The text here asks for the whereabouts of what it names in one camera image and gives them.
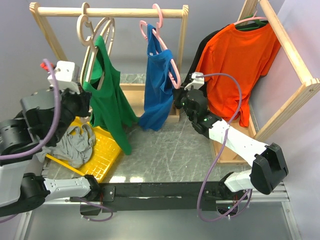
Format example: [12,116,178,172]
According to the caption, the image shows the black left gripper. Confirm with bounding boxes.
[50,80,94,142]

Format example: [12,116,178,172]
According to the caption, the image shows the green tank top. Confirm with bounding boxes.
[83,36,139,155]

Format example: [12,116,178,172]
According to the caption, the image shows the beige wooden hanger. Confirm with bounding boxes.
[76,13,111,91]
[79,2,116,86]

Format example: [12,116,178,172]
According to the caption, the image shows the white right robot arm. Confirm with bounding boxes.
[175,89,289,199]

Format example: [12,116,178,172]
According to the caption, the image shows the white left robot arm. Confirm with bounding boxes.
[0,89,101,217]

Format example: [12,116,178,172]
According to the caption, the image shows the blue tank top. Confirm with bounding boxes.
[138,24,176,131]

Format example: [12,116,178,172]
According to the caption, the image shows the grey crumpled garment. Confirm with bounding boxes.
[35,123,96,169]

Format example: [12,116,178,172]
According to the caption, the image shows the yellow plastic basket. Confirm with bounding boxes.
[46,126,122,183]

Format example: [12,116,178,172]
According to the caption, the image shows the orange t-shirt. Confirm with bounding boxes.
[196,24,281,128]

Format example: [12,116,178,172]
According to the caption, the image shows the wooden clothes rack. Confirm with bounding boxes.
[29,2,190,124]
[209,0,320,164]

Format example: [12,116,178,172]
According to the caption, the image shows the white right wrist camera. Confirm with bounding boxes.
[184,72,205,91]

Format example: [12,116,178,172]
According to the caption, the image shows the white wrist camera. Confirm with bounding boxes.
[51,60,81,95]
[184,72,205,91]

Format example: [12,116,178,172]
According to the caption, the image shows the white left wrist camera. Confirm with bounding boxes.
[51,60,81,95]

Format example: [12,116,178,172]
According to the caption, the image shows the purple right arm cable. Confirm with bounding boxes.
[196,72,253,223]

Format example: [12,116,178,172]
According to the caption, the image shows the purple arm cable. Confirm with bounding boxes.
[0,58,115,223]
[196,72,253,223]

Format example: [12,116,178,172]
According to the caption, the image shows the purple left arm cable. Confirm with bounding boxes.
[0,58,115,223]

